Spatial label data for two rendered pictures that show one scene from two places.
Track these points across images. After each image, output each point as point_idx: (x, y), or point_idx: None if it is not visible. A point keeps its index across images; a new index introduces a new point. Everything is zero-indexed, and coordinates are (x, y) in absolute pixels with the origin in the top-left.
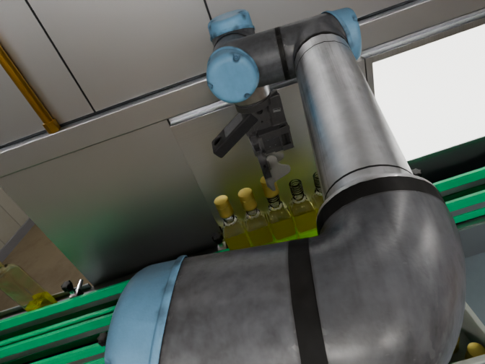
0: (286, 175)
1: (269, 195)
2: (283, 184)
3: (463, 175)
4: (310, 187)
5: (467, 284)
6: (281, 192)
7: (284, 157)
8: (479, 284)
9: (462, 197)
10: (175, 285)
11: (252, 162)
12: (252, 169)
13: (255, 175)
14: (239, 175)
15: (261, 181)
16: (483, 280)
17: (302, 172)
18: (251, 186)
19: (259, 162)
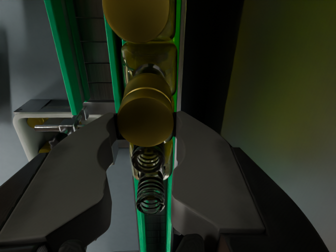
0: (253, 121)
1: (125, 91)
2: (248, 101)
3: (168, 241)
4: (228, 132)
5: (116, 166)
6: (243, 84)
7: (278, 160)
8: (114, 171)
9: (141, 231)
10: None
11: (329, 74)
12: (312, 58)
13: (292, 56)
14: (328, 0)
15: (135, 102)
16: (117, 175)
17: (244, 148)
18: (281, 26)
19: (17, 231)
